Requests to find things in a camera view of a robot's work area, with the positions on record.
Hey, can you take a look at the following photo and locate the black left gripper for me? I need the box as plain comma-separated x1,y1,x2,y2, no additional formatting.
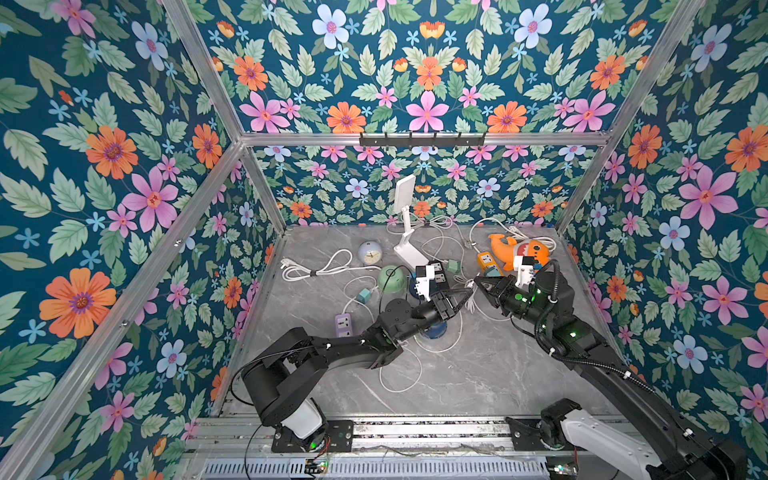
390,289,466,345

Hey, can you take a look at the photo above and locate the dark blue meat grinder front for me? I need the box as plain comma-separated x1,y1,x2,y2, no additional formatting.
420,322,447,340

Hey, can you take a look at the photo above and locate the dark blue meat grinder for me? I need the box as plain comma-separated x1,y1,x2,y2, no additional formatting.
408,273,430,301
420,322,447,340

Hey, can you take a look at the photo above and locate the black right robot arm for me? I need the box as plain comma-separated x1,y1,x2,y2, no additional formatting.
474,264,747,479

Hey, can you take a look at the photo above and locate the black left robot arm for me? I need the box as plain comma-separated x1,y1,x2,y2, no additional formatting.
240,287,472,427

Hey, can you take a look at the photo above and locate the black power strip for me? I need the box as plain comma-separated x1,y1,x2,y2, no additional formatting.
429,260,450,290

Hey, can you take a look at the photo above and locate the orange power strip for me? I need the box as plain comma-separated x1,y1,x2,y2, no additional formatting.
477,252,504,277

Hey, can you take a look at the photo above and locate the orange shark plush toy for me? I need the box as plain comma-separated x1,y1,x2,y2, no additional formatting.
488,234,550,272

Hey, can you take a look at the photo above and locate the light teal charger adapter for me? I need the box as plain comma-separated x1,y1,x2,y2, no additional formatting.
357,288,372,304

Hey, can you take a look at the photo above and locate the round blue alarm clock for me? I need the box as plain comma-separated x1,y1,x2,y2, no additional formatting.
357,240,383,266

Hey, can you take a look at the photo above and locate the white folding desk lamp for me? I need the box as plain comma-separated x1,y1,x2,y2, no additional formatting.
394,175,428,270

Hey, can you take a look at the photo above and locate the purple power strip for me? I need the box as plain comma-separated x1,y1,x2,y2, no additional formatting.
335,313,353,338

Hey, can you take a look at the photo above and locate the green cordless meat grinder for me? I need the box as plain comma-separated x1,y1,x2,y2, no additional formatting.
378,265,410,295

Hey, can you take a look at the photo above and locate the white power strip cord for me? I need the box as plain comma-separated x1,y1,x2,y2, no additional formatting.
469,217,559,253

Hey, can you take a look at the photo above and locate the black wall hook rail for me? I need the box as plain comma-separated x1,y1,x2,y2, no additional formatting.
358,132,486,148

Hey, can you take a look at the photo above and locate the white purple strip cord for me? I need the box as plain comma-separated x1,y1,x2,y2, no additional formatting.
280,248,380,283

